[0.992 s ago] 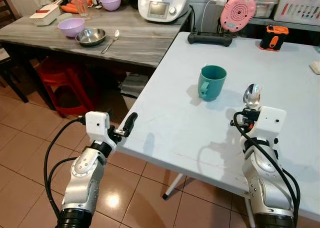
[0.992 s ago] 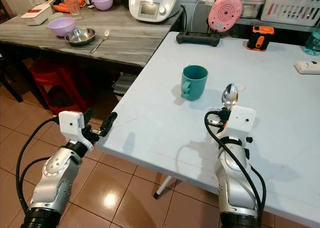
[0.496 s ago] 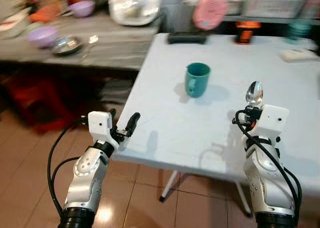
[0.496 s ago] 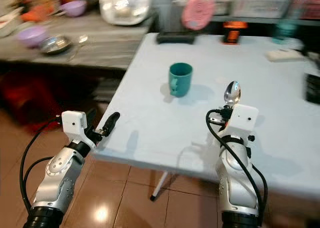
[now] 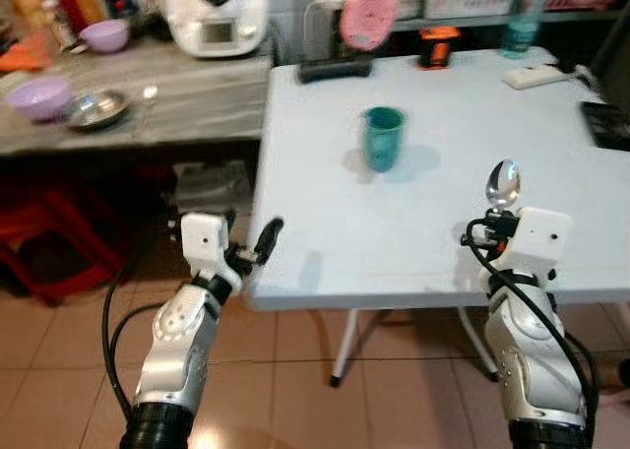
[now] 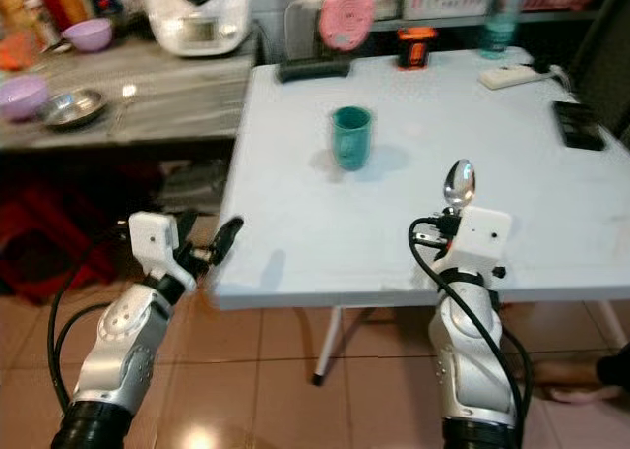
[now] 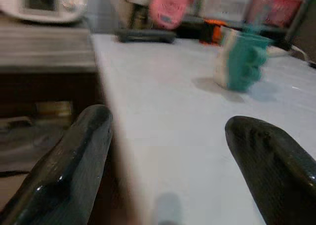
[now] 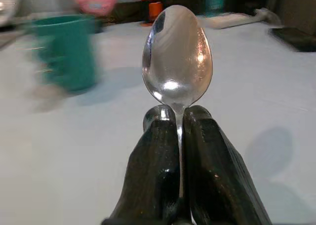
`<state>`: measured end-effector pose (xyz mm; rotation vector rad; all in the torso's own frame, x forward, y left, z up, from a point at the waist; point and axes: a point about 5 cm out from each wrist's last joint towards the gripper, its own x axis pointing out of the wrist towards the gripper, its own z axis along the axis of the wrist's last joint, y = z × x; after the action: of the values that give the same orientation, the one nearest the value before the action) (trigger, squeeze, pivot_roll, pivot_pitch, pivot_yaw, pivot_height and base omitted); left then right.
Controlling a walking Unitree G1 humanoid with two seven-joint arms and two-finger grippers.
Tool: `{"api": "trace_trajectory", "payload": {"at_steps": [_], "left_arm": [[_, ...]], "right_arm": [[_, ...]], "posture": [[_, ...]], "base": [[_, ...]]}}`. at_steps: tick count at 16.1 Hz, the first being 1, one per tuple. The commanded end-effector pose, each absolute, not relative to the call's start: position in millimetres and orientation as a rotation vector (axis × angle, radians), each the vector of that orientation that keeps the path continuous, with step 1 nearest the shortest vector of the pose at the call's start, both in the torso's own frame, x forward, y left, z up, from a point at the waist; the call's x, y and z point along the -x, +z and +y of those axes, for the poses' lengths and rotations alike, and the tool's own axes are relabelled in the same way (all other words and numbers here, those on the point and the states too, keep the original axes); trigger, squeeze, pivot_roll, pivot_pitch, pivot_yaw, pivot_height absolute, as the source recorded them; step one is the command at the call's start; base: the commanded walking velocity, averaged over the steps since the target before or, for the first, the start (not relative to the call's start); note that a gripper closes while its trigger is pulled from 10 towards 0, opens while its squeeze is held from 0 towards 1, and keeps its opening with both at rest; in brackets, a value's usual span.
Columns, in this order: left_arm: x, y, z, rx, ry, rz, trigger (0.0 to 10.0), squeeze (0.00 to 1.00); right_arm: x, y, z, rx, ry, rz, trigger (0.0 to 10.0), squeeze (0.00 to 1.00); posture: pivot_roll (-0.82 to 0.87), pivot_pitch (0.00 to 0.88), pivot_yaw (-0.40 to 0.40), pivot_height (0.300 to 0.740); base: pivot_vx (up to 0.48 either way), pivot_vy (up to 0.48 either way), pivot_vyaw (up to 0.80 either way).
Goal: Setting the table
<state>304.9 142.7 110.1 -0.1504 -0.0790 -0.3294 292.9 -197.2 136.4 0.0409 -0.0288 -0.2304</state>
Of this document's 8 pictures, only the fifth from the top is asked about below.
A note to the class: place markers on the orange and black box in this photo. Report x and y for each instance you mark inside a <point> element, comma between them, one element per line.
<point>439,50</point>

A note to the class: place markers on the white folding table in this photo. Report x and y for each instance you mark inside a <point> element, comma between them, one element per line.
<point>443,242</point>

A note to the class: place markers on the red lidded jar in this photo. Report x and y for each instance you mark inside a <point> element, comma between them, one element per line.
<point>71,6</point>

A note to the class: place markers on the purple plastic bowl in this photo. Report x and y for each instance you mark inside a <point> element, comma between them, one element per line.
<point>39,99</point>
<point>104,35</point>

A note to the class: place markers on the red plastic stool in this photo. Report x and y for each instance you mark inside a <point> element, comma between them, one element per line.
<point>49,242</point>

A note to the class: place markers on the orange cloth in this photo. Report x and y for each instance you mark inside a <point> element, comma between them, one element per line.
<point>25,53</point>

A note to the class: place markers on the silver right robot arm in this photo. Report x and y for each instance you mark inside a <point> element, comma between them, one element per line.
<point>527,355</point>

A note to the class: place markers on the shiny metal spoon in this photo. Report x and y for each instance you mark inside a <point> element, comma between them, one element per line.
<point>503,181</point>

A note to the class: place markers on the white kitchen appliance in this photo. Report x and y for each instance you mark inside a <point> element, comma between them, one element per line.
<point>217,21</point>

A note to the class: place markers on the white power strip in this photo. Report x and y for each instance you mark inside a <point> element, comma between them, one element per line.
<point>536,76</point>

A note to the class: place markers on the grey box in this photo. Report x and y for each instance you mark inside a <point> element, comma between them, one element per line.
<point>212,186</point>

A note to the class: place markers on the small metal spoon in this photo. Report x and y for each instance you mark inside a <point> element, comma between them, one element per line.
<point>149,95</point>

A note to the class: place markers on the teal plastic cup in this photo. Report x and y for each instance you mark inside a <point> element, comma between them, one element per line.
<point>383,139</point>

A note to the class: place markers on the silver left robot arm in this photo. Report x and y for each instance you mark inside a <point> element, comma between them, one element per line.
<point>177,341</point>

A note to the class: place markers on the pink round fan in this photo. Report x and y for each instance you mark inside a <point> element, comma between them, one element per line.
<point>368,16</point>

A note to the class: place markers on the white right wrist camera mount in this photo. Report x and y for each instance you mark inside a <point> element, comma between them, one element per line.
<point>536,240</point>

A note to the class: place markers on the teal clear bottle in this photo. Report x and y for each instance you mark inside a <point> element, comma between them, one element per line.
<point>523,26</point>

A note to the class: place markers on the grey wooden sideboard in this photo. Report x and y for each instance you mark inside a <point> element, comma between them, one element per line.
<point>187,104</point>

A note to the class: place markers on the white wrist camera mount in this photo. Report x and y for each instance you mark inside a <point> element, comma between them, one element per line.
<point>202,237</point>
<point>536,240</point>

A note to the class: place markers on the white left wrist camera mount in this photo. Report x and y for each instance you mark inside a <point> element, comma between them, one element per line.
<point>202,237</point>

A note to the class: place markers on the black flat base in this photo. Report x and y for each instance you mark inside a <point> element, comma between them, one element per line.
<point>335,70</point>

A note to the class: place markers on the stainless steel dish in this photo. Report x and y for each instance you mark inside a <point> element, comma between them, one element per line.
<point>95,110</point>

